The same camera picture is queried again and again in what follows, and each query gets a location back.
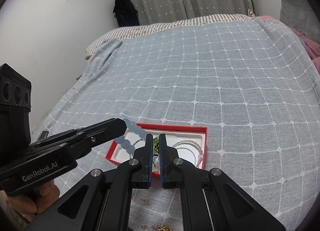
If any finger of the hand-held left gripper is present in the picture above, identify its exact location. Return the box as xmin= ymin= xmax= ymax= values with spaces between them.
xmin=30 ymin=118 xmax=127 ymax=160

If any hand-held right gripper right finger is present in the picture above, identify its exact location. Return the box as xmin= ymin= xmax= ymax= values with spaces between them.
xmin=159 ymin=133 xmax=287 ymax=231

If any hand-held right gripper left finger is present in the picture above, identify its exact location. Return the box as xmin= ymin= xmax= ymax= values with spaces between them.
xmin=25 ymin=133 xmax=153 ymax=231

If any green leaf jewelry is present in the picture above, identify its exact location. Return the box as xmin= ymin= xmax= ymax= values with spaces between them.
xmin=153 ymin=136 xmax=160 ymax=166

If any blue bead bracelet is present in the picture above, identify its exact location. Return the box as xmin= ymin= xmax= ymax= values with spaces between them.
xmin=117 ymin=118 xmax=147 ymax=155

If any red jewelry box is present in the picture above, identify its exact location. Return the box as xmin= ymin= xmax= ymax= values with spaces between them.
xmin=105 ymin=123 xmax=208 ymax=178

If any person's left hand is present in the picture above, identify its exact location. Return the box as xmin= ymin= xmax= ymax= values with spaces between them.
xmin=5 ymin=181 xmax=60 ymax=223

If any blue-grey checked blanket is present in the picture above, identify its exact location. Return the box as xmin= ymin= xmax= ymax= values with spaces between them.
xmin=37 ymin=16 xmax=320 ymax=231

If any striped bed sheet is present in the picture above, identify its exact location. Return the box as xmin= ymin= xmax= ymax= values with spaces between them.
xmin=86 ymin=14 xmax=257 ymax=60

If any black hanging garment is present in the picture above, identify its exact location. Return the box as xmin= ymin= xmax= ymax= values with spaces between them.
xmin=112 ymin=0 xmax=139 ymax=28

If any pink blanket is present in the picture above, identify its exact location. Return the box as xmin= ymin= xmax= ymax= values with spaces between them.
xmin=257 ymin=16 xmax=320 ymax=60

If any grey pillow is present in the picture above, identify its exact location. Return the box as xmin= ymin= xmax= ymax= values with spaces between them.
xmin=279 ymin=0 xmax=320 ymax=44

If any thin silver bracelet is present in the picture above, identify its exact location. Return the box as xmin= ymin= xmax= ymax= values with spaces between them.
xmin=130 ymin=138 xmax=146 ymax=161

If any clear bead bracelet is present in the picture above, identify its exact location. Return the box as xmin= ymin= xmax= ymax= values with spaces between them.
xmin=171 ymin=139 xmax=204 ymax=169

